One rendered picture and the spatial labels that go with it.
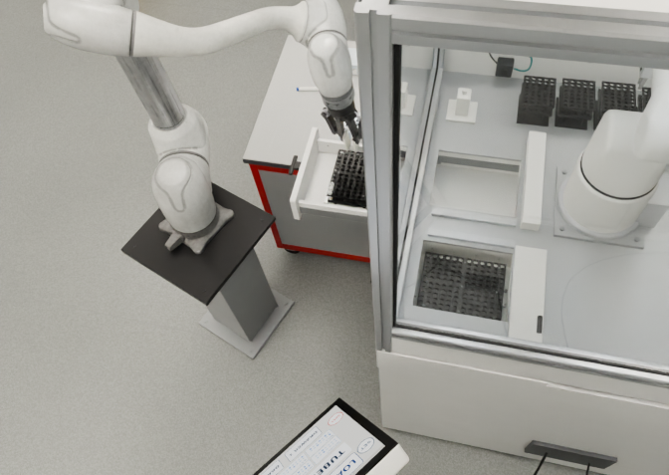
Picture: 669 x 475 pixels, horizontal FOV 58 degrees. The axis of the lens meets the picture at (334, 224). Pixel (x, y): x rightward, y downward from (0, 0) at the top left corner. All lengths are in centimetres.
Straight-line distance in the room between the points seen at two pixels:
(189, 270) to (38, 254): 139
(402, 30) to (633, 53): 23
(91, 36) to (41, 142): 222
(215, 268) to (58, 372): 117
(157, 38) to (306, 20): 38
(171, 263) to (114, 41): 78
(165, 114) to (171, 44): 41
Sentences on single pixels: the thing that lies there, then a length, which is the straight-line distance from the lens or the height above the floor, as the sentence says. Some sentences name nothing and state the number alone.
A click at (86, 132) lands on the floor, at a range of 353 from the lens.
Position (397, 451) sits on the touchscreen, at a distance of 123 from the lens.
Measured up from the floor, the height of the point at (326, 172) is 84.
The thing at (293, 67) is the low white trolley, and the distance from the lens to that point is 238.
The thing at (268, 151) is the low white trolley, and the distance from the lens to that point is 212.
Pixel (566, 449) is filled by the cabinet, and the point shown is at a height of 34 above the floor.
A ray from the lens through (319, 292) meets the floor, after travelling 266.
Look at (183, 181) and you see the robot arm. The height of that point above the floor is 104.
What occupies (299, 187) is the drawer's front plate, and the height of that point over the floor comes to 93.
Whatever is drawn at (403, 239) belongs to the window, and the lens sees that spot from 104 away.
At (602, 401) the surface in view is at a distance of 166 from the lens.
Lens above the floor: 241
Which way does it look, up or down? 59 degrees down
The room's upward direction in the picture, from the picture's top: 9 degrees counter-clockwise
